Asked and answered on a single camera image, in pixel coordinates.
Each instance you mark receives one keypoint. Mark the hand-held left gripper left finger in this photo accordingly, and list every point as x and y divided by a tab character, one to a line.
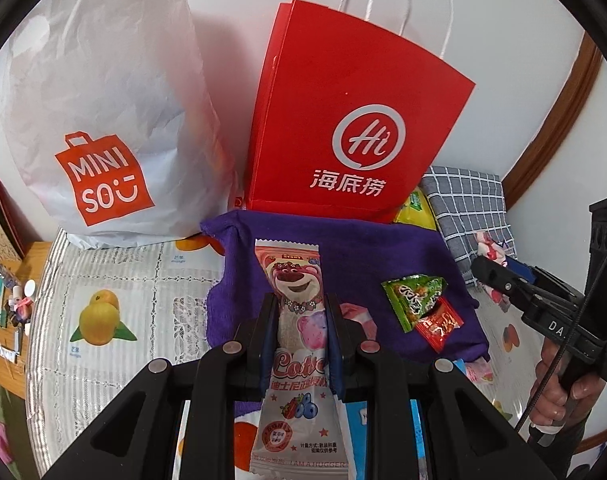
268	340

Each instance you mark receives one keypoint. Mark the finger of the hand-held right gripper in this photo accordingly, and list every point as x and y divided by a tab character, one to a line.
498	275
526	270

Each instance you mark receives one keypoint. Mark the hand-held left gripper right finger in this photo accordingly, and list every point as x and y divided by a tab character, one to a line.
336	350

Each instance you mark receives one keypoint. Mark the white pink snack packet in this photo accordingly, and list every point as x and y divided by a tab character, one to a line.
491	247

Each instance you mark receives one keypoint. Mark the bear print snack packet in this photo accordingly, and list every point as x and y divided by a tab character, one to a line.
298	280

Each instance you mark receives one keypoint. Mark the person's right hand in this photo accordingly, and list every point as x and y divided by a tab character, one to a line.
583	395

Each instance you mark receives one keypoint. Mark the pale pink snack packet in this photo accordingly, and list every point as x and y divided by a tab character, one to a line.
361	317

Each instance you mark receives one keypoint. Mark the red snack packet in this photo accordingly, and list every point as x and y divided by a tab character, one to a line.
441	327

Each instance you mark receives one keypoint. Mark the grey checked cloth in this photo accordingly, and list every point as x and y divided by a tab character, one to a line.
463	200

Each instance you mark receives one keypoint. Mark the blue tissue box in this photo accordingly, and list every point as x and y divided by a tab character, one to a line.
356	440

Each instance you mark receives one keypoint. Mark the purple towel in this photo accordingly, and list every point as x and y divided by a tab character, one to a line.
363	255

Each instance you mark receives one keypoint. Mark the yellow green snack packet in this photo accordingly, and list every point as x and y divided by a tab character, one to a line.
413	210

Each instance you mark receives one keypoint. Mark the fruit print table cover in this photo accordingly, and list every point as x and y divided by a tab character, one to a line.
133	285

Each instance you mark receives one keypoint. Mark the red paper bag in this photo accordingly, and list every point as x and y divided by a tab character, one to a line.
343	85

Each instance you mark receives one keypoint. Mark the white jar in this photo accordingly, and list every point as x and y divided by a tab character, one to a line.
28	288

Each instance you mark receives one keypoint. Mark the wooden nightstand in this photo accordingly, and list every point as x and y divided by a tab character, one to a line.
33	260

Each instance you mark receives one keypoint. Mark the white tube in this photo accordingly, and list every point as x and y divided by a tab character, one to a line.
3	352

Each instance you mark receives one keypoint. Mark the white plastic shopping bag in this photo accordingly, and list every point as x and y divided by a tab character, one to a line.
108	85

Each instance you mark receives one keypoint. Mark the brown wooden door frame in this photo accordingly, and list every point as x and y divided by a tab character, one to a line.
558	130

